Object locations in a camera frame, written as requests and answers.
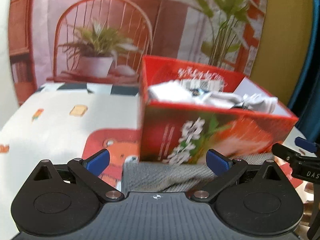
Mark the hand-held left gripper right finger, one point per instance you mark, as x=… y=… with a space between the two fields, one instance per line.
x=218 y=162

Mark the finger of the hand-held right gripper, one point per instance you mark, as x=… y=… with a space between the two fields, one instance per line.
x=283 y=152
x=305 y=143

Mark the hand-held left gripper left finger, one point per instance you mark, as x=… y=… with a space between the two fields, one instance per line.
x=98 y=159

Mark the grey knit cloth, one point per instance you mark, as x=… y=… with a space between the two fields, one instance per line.
x=160 y=177

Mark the grey white sock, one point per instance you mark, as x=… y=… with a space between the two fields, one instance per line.
x=250 y=101

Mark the red strawberry print cardboard box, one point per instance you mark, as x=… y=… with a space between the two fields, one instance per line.
x=160 y=135

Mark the white cloth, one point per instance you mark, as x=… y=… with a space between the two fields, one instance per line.
x=175 y=92

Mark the white printed tablecloth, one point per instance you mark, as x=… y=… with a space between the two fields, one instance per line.
x=62 y=130

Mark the teal curtain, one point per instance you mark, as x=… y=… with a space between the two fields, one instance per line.
x=310 y=80

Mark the wooden panel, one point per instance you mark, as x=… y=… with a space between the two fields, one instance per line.
x=282 y=42

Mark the printed room scene backdrop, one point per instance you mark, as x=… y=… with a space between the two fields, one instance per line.
x=162 y=30

